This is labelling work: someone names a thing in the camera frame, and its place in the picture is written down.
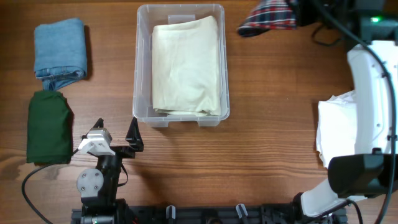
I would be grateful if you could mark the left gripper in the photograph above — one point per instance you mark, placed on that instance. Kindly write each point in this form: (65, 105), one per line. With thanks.
(134, 137)

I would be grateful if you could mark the plaid flannel shirt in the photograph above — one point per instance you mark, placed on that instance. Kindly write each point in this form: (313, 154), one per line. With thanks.
(269, 15)

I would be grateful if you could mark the cream cloth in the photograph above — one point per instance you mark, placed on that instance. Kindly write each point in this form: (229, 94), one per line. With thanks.
(186, 68)

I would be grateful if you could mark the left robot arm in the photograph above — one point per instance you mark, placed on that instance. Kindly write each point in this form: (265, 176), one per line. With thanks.
(98, 186)

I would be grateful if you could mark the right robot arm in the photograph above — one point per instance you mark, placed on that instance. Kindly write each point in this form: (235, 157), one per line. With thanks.
(370, 35)

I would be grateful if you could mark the folded dark green cloth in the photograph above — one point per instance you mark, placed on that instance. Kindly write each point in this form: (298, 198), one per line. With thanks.
(49, 129)

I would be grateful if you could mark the clear plastic storage bin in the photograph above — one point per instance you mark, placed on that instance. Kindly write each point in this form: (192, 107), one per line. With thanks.
(151, 15)

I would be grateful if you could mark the folded blue denim jeans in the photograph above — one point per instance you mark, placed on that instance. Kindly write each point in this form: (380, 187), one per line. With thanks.
(60, 53)

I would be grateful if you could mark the folded white cloth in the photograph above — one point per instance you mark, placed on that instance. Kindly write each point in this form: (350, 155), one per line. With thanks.
(337, 127)

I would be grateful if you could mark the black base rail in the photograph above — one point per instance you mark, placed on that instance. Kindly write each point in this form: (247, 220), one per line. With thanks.
(263, 214)

